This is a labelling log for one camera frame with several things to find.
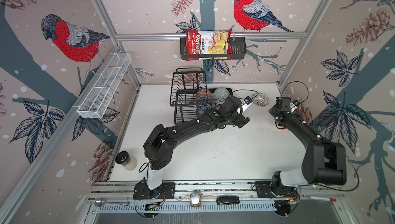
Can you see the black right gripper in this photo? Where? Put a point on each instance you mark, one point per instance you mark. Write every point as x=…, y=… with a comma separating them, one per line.
x=272, y=111

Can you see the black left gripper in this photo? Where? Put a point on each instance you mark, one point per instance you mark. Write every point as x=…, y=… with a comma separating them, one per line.
x=240, y=117

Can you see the white brown patterned bowl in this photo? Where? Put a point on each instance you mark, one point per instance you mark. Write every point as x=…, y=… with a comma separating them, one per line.
x=261, y=100

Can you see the green grey patterned bowl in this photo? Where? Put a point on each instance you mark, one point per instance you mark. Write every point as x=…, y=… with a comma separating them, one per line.
x=220, y=95

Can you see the blue floral bowl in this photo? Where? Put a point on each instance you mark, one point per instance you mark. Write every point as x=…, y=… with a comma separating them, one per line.
x=200, y=110

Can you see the orange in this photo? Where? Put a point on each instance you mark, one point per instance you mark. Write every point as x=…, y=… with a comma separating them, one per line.
x=204, y=93

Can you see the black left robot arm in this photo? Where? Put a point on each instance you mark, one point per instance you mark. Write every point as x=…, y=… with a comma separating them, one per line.
x=159, y=146

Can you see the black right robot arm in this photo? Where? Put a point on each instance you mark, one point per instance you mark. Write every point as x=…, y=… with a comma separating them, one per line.
x=324, y=162

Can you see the black remote fob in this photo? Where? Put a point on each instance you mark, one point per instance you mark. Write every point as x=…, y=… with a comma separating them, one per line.
x=226, y=200

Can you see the red cassava chips bag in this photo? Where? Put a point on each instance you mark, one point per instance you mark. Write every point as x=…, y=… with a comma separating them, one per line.
x=201, y=42

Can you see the silver bell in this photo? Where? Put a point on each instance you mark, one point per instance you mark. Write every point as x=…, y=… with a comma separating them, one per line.
x=195, y=199

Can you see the red white pen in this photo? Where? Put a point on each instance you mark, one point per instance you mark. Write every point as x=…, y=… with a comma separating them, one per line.
x=320, y=198

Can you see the black white round object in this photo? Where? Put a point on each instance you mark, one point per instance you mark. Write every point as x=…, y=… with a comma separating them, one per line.
x=124, y=159

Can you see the metal ladle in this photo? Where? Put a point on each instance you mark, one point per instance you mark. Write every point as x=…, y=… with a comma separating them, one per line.
x=100, y=202

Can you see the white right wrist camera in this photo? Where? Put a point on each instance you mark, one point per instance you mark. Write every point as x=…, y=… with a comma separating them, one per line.
x=294, y=105

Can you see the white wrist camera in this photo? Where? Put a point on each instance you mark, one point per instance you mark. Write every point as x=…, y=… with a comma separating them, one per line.
x=246, y=102
x=294, y=105

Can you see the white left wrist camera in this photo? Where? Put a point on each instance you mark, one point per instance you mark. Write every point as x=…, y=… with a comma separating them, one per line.
x=246, y=102

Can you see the black wire dish rack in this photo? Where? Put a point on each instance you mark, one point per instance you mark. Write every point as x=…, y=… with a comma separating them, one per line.
x=184, y=86

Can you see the black wall shelf basket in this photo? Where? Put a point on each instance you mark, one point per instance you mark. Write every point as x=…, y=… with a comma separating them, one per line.
x=237, y=46

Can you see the white wire wall basket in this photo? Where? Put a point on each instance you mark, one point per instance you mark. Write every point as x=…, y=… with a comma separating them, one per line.
x=100, y=95

